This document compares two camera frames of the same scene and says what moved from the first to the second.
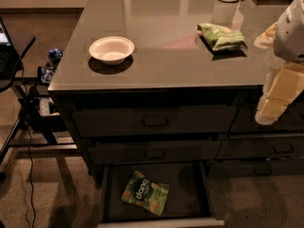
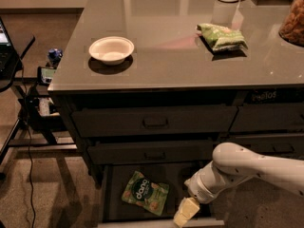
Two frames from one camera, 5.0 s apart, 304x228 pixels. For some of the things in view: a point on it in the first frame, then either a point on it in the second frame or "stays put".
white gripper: [291, 37] to [199, 190]
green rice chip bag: [147, 194] stays put
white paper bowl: [111, 50] stays put
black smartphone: [45, 75] stays put
